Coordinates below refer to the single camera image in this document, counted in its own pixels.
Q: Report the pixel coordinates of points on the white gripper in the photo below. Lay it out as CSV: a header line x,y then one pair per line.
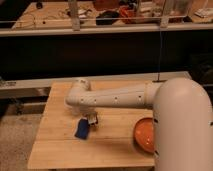
x,y
91,113

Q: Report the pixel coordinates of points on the blue eraser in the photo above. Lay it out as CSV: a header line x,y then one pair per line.
x,y
82,129

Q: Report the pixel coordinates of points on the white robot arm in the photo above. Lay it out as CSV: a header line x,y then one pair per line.
x,y
182,116

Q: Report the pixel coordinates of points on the wooden board table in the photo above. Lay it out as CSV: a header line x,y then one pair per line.
x,y
109,144

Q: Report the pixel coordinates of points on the orange bowl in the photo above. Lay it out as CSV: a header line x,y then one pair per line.
x,y
143,134

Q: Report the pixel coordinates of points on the black object on shelf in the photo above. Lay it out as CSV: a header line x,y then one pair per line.
x,y
107,18

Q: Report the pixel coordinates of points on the orange object on shelf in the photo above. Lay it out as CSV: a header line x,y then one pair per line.
x,y
127,14

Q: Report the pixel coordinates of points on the grey metal rail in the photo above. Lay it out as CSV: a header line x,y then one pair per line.
x,y
41,87

